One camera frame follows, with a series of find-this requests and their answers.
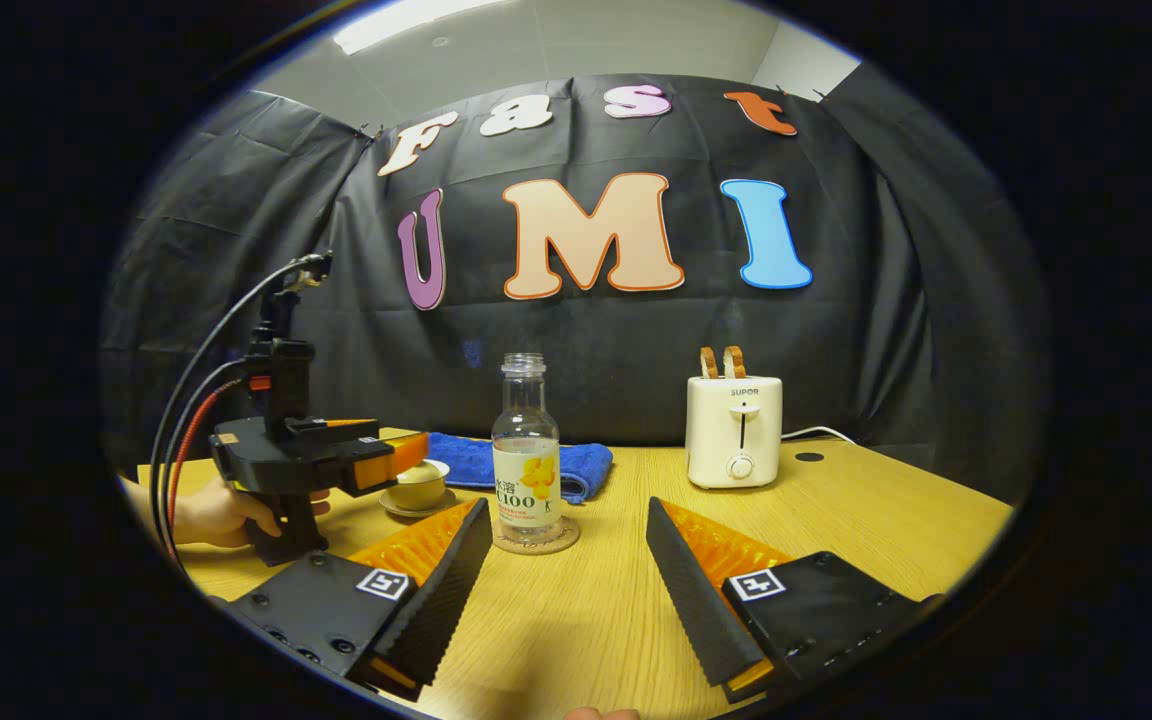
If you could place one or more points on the blue towel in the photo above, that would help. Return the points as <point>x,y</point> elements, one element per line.
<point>586,465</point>

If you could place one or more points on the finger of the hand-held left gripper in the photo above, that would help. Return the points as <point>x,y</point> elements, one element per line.
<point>346,426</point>
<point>381,462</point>

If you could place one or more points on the cream ceramic teacup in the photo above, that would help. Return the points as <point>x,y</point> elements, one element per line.
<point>419,496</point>

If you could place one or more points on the clear water bottle yellow label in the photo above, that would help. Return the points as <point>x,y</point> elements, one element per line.
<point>526,440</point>

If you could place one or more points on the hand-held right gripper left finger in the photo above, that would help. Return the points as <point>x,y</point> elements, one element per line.
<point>431,600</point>

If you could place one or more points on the black backdrop cloth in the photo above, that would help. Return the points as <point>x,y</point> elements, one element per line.
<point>886,300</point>

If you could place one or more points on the toast bread slice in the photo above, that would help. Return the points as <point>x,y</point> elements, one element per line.
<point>734,361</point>
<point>708,362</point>

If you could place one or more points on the white toaster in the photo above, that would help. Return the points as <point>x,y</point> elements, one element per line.
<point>734,430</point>

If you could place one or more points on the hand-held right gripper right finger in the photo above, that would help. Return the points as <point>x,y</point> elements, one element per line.
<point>696,600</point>

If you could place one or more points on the round printed coaster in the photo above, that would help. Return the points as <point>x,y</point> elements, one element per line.
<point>567,538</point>

